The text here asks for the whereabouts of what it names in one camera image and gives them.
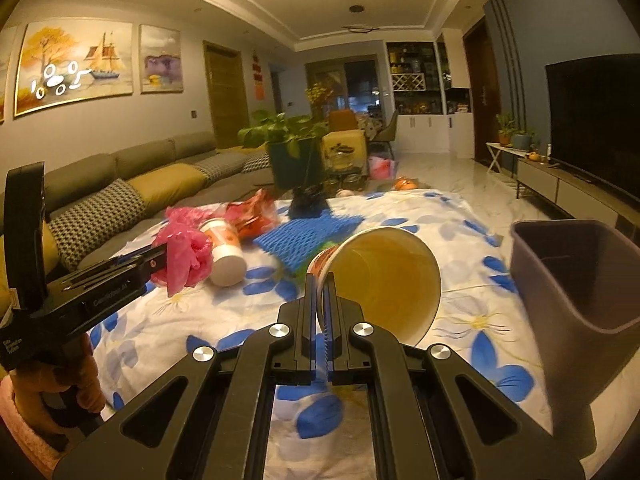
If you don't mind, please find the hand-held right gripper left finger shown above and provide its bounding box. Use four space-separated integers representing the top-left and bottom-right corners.
52 275 323 480

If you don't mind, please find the yellow upholstered seat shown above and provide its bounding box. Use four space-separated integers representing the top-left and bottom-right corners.
321 130 367 171

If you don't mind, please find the white folding side table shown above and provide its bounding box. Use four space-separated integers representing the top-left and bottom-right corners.
486 141 526 175

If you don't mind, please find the red wall decoration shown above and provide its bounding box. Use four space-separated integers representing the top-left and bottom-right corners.
252 50 266 101

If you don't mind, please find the glass jar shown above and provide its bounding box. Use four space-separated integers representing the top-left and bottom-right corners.
330 142 356 174

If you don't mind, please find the light wooden door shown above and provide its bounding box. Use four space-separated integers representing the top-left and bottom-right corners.
202 40 251 149

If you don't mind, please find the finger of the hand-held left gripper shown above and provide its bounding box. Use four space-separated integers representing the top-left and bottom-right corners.
117 242 171 287

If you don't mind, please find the grey fabric sofa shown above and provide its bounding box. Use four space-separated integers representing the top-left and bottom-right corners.
42 131 274 281

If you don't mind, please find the red wrapper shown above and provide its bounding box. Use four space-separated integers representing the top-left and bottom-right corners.
225 189 281 241

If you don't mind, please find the black white patterned cushion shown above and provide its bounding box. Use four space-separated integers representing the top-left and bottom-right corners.
195 152 251 181
242 152 271 174
50 178 146 271

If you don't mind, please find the person's left forearm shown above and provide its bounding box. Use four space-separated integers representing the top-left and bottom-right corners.
0 375 67 467

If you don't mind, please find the plant in orange pot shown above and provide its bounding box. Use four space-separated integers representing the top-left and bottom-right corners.
495 112 516 147

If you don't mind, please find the grey dining chair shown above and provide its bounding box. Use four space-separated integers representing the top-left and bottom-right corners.
372 110 400 154

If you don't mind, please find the blue floral white cloth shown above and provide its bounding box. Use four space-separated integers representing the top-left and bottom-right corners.
80 190 556 480

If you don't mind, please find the dark wooden door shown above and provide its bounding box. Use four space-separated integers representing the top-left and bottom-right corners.
462 17 504 164

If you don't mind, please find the yellow flower bouquet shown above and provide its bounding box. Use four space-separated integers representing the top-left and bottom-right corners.
305 84 334 109

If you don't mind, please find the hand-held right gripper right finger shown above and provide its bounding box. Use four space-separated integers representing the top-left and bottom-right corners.
324 274 586 480

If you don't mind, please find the pink gift bag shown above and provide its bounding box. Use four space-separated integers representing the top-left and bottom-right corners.
368 156 399 180

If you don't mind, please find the blue foam net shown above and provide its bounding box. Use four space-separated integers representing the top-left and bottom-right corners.
253 210 364 274

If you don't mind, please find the grey television cabinet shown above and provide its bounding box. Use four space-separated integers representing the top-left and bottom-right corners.
516 157 640 242

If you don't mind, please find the orange printed paper cup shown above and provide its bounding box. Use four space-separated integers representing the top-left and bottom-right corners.
306 226 442 346
200 219 247 288

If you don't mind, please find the green plant in teal pot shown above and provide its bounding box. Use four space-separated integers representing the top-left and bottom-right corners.
237 109 331 191

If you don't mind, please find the pink plastic bag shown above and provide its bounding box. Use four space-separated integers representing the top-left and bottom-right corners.
150 224 214 297
165 206 211 234

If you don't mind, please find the sailboat painting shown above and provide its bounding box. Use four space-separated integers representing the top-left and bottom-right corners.
14 21 135 119

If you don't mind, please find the grey plastic bin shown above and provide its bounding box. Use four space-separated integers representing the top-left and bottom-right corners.
510 219 640 449

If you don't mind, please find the dark glass coffee table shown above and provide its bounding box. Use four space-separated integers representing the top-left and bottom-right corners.
280 170 401 199

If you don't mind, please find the white display cabinet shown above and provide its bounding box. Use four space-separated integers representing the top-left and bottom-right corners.
386 40 476 159

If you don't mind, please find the black flat television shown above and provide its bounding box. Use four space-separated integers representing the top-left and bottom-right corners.
544 52 640 187

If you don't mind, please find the purple abstract painting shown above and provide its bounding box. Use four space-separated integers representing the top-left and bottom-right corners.
139 24 184 95

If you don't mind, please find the orange dining chair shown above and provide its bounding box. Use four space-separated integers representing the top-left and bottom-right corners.
327 110 359 134

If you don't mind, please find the sliding glass door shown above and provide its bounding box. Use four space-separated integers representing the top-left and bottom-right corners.
305 55 379 116

